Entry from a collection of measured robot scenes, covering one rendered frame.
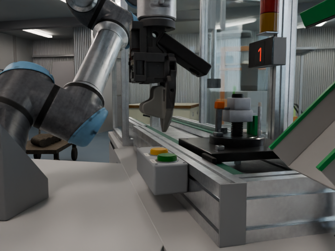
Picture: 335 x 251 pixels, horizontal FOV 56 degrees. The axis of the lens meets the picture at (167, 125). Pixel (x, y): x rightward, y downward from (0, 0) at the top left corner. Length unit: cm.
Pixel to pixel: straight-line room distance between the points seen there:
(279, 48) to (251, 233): 51
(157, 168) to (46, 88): 34
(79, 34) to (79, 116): 812
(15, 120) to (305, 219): 59
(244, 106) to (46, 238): 52
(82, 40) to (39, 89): 805
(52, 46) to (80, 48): 306
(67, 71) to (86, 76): 1009
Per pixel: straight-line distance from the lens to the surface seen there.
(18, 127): 72
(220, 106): 79
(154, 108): 60
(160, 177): 61
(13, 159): 67
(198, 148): 74
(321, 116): 51
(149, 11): 61
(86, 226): 61
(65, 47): 1153
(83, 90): 82
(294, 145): 49
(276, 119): 93
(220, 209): 50
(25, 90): 77
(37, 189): 74
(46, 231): 61
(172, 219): 62
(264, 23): 92
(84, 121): 78
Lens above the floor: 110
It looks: 6 degrees down
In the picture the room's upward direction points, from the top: straight up
